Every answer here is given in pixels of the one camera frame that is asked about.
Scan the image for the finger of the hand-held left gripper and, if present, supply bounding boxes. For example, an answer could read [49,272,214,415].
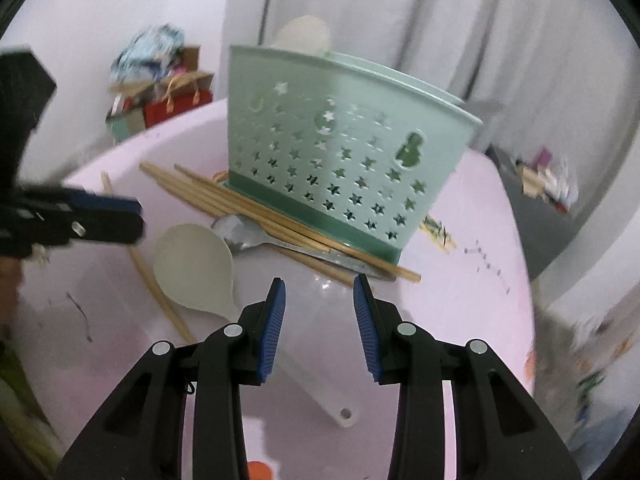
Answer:
[30,209,147,248]
[62,190,144,212]

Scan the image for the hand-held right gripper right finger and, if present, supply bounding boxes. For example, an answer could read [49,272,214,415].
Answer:
[352,275,581,480]

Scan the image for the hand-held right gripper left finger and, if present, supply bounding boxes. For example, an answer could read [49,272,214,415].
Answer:
[55,277,287,480]

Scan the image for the beige rice spoon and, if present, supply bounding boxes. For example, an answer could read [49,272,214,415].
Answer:
[152,223,357,428]

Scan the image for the small metal spoon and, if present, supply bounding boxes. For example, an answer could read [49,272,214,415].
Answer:
[211,214,401,283]

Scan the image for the green plastic utensil holder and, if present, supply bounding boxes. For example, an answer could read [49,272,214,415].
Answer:
[220,44,485,267]

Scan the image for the translucent white rice paddle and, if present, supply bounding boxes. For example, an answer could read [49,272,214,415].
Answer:
[272,15,332,56]

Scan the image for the green gift bag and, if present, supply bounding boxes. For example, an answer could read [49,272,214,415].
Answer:
[105,107,148,145]

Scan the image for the pink printed tablecloth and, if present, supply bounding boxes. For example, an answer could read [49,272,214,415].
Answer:
[10,97,538,480]

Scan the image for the red gift bag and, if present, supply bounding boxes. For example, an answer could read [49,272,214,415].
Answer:
[144,72,216,130]

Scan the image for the floral cloth pile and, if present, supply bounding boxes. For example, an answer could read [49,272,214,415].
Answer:
[109,24,187,85]

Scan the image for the cardboard box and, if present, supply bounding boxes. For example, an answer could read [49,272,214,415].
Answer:
[170,46,216,96]

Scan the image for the grey cabinet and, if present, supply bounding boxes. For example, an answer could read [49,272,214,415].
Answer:
[486,144,581,283]

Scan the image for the cardboard scraps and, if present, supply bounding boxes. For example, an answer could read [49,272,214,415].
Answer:
[516,162,551,197]

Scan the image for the white curtain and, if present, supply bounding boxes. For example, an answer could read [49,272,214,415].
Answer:
[220,0,640,221]

